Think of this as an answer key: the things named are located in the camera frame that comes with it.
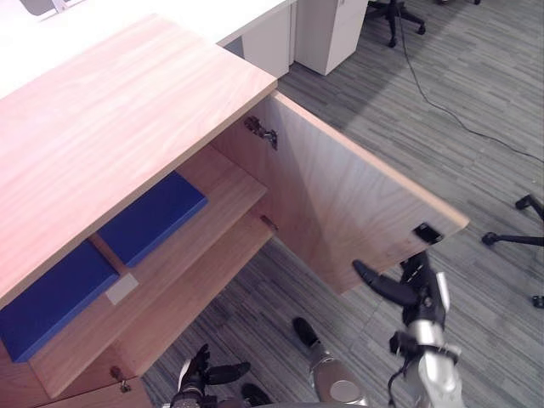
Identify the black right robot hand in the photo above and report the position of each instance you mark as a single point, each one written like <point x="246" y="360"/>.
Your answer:
<point x="418" y="293"/>

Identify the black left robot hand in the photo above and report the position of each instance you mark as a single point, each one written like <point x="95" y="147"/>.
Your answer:
<point x="208" y="374"/>

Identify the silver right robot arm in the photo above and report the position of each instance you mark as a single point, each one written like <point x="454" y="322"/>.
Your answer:
<point x="433" y="365"/>

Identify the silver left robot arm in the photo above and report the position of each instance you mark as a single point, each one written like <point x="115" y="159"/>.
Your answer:
<point x="191" y="400"/>

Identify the black door latch plate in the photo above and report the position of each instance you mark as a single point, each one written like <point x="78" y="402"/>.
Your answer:
<point x="428" y="233"/>

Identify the metal cabinet door hinge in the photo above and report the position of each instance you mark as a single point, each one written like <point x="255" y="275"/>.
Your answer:
<point x="119" y="377"/>
<point x="263" y="132"/>

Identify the plain wooden cabinet door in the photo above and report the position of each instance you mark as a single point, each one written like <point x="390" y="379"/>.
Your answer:
<point x="106" y="395"/>

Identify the black office chair base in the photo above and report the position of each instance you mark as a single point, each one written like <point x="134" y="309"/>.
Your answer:
<point x="516" y="239"/>
<point x="393" y="15"/>

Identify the wooden cabinet door with latch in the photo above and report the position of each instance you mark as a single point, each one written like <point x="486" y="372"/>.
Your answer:
<point x="340" y="204"/>

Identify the small blue folder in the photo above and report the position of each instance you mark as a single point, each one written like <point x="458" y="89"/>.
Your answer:
<point x="149" y="221"/>

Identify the large blue folder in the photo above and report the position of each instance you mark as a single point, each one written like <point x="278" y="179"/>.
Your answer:
<point x="55" y="306"/>

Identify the wooden office cabinet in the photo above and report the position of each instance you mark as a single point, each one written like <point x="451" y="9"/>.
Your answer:
<point x="106" y="127"/>

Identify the white office desk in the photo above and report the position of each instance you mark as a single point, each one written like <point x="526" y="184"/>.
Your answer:
<point x="106" y="30"/>

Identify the dark left robot foot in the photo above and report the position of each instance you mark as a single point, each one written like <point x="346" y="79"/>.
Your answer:
<point x="255" y="394"/>

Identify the dark robot foot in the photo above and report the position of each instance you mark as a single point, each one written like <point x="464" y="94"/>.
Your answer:
<point x="306" y="331"/>
<point x="255" y="394"/>

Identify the dark right robot foot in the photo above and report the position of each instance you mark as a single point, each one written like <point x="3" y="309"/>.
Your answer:
<point x="306" y="331"/>

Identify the white label sticker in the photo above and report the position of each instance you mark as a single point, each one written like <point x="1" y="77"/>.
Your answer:
<point x="122" y="288"/>

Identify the grey monitor stand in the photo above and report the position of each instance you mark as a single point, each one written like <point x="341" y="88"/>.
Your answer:
<point x="47" y="6"/>

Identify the white pedestal drawer unit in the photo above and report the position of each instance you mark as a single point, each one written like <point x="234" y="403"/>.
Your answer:
<point x="327" y="30"/>

